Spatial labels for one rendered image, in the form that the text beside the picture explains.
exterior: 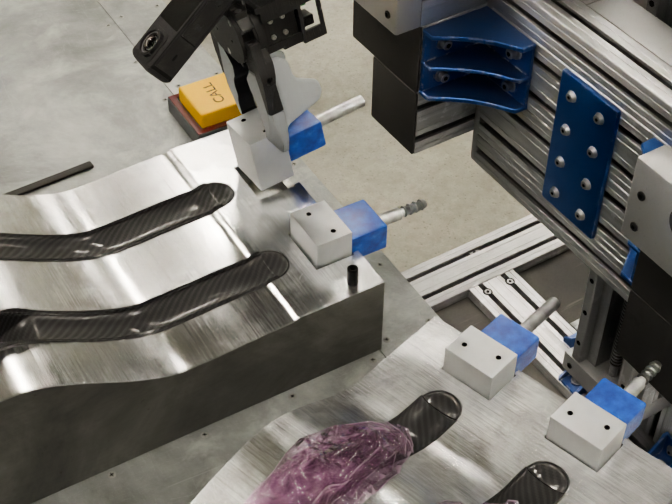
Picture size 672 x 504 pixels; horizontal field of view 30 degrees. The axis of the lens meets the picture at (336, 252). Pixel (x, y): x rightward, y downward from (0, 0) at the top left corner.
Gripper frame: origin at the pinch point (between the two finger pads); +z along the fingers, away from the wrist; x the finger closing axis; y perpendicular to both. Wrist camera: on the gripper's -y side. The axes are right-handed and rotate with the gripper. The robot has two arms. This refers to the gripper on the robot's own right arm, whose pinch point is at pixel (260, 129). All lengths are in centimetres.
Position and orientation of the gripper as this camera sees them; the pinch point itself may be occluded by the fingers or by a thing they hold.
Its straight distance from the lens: 117.4
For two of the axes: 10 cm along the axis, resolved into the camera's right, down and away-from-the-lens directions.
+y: 8.5, -4.5, 2.7
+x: -4.9, -5.0, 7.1
